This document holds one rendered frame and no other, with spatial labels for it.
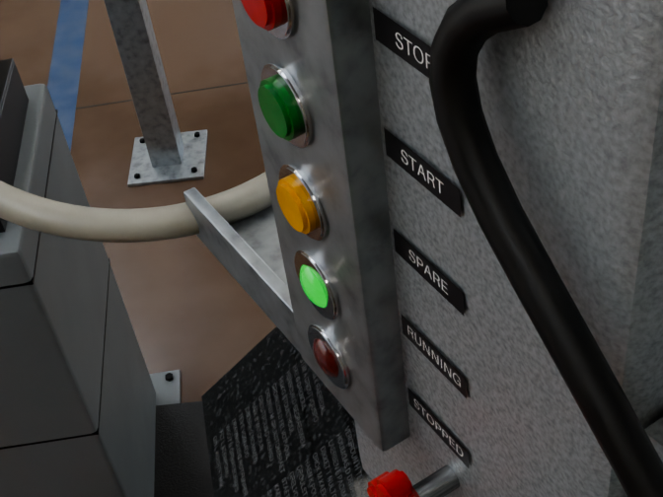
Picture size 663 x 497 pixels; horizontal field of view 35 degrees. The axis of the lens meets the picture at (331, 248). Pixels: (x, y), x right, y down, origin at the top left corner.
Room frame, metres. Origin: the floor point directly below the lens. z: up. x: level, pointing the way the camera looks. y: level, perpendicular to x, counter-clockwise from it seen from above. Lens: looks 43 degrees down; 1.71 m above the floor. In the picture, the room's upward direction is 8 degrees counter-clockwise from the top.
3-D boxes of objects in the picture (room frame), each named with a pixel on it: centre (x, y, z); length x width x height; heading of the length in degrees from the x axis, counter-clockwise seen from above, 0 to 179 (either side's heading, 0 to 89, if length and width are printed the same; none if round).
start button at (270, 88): (0.34, 0.01, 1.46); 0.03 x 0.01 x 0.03; 27
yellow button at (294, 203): (0.34, 0.01, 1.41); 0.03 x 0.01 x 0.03; 27
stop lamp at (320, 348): (0.34, 0.01, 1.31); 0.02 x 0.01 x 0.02; 27
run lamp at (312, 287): (0.34, 0.01, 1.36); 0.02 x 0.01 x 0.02; 27
